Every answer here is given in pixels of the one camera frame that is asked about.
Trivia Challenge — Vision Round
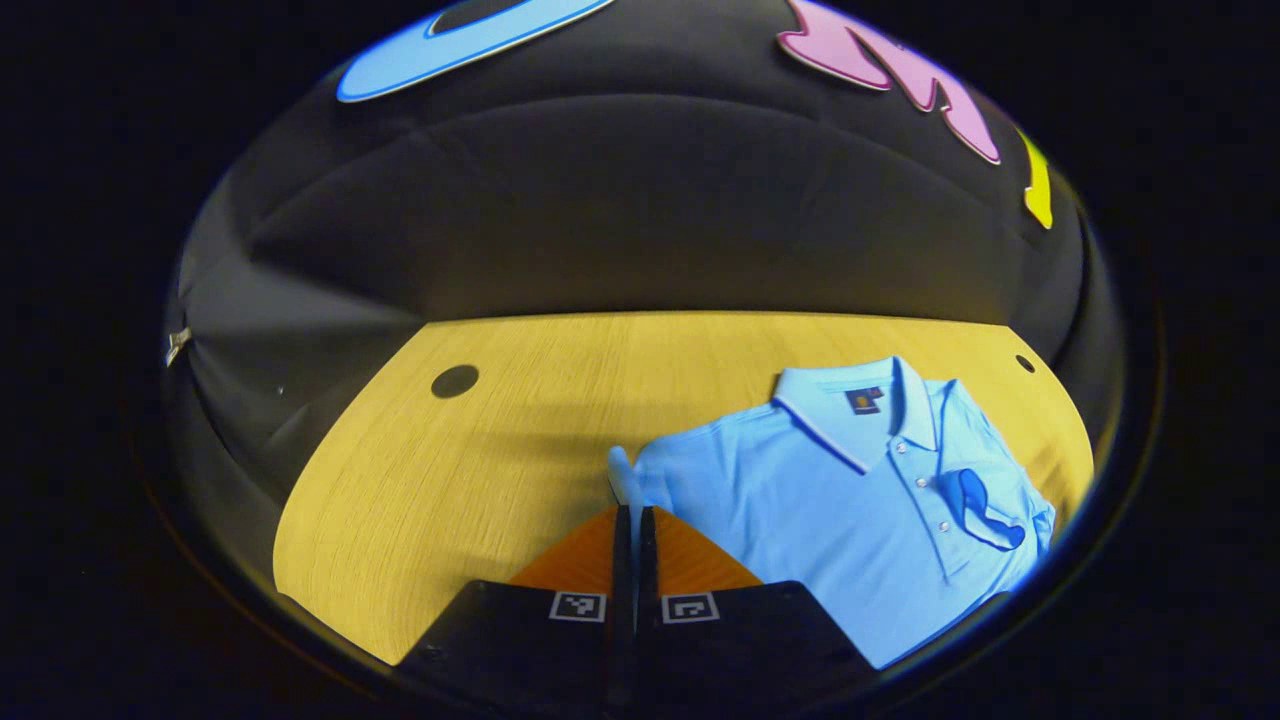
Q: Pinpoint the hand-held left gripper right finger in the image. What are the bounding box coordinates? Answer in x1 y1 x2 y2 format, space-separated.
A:
636 505 876 716

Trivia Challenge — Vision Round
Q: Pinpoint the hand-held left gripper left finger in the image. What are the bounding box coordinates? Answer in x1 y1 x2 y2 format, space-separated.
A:
395 505 635 716

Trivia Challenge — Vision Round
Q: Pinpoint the light blue T-shirt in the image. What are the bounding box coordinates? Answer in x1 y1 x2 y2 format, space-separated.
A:
607 355 1058 671

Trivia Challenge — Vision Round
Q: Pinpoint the black backdrop cloth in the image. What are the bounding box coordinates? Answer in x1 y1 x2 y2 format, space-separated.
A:
160 0 1126 561

